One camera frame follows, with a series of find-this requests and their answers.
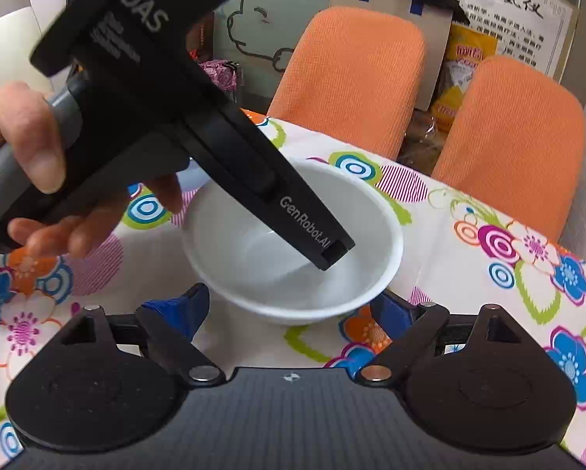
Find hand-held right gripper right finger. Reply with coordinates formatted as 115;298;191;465
357;294;533;385

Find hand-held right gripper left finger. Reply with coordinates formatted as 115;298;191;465
53;282;227;387

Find framed wall poster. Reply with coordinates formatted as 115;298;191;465
415;0;580;84

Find yellow snack bag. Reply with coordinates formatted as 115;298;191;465
430;24;499;130

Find orange chair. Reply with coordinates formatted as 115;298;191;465
267;6;427;160
431;55;586;243

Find pink floral cloth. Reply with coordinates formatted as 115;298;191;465
198;59;238;93

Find frosted glass panel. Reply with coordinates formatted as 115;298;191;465
214;0;334;113

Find white ceramic bowl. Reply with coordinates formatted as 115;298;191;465
181;159;404;326

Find brown paper bag blue handles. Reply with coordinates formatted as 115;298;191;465
329;0;453;111

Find person's left hand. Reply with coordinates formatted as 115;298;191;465
0;82;184;259

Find white thermos jug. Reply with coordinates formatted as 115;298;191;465
0;0;46;108

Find floral tablecloth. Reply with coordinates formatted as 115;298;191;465
0;108;586;470

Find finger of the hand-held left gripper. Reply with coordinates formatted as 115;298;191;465
175;103;356;271

